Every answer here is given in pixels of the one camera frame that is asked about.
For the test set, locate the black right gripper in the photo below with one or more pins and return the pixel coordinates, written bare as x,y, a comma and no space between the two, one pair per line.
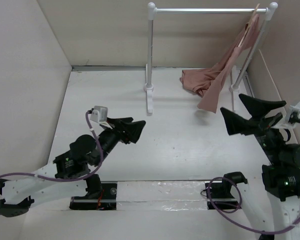
258,108

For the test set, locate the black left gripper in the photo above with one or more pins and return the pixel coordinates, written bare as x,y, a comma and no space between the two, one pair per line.
133,129

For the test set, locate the pink t-shirt with pixel print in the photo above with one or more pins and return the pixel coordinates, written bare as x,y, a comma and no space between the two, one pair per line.
208,82

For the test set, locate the wooden clothes hanger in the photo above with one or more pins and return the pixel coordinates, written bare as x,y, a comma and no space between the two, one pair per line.
248,25

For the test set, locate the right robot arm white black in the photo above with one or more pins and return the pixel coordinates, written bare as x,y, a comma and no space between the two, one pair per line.
280,178

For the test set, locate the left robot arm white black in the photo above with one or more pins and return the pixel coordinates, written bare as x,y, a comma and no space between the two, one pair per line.
70,174

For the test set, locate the white clothes rack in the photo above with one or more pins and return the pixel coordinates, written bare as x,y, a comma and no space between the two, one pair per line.
197,38

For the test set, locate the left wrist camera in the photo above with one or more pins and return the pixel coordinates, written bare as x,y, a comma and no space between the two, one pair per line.
99,114

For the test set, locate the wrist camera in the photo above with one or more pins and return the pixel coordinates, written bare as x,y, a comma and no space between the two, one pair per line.
291,119
99,114

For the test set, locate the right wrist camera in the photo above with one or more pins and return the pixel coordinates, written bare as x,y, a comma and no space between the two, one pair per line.
291,119

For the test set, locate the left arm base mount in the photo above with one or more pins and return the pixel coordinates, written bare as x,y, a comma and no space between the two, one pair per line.
100,196

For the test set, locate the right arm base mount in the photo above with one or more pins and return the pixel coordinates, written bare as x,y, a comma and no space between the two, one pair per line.
219,193

